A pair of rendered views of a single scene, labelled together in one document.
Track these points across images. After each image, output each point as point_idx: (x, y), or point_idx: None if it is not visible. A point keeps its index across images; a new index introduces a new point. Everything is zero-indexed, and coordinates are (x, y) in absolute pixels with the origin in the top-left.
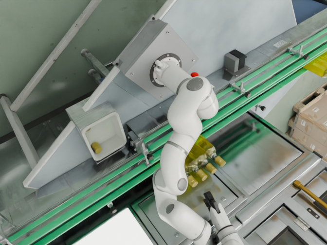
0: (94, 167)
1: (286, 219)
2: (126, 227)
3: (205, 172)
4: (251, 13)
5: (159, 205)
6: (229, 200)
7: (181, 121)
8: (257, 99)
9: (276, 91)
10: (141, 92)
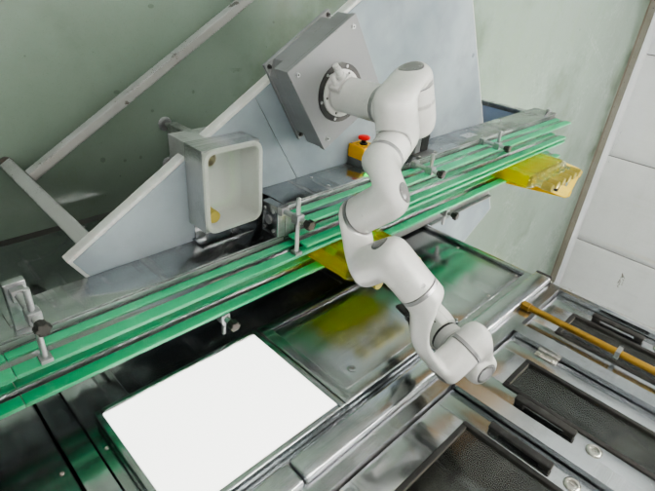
0: (200, 252)
1: (521, 352)
2: (256, 360)
3: (382, 291)
4: (437, 75)
5: (353, 253)
6: None
7: (401, 99)
8: (445, 205)
9: (469, 198)
10: (289, 139)
